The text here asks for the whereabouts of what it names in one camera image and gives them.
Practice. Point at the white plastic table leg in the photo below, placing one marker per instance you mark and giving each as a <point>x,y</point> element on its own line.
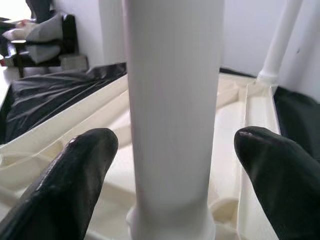
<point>275,50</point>
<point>172,100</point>

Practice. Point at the grey metal bin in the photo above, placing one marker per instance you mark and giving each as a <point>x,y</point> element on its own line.
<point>75,62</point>

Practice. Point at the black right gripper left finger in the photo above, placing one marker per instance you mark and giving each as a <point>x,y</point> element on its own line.
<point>65,185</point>

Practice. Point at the white plastic children table top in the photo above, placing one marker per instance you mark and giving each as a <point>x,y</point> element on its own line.
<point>75,112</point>

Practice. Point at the dark grey chair backrest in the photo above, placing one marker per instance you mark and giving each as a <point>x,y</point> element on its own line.
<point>40,10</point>

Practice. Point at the white cushion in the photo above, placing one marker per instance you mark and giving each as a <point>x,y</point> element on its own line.
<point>15,33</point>

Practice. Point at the black armchair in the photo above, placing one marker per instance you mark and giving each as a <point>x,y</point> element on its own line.
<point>70,32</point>

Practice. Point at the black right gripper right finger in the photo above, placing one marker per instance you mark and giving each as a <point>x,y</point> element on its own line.
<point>282,180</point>

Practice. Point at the grey pillow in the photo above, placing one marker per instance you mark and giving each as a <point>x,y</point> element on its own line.
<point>47,30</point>
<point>42,52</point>

